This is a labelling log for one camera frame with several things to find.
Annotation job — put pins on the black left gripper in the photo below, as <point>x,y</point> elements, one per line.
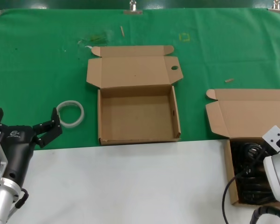
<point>18,149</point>

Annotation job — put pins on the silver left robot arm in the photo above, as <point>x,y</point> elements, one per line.
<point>0,200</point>

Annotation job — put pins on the cardboard box with round hole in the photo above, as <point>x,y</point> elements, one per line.
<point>135,70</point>

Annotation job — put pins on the open brown cardboard box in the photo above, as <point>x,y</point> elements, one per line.
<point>242,105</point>

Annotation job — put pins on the clear tape roll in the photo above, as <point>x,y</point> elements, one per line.
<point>82,114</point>

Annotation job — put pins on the green table cloth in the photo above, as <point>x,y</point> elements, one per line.
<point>37,58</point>

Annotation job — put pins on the small white tape scrap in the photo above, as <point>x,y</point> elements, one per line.
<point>88,46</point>

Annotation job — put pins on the thin wooden stick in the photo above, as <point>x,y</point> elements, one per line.
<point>122,31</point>

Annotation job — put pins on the small wooden chip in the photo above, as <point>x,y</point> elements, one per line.
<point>229,80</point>

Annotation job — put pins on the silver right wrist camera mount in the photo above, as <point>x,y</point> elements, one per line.
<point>273,136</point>

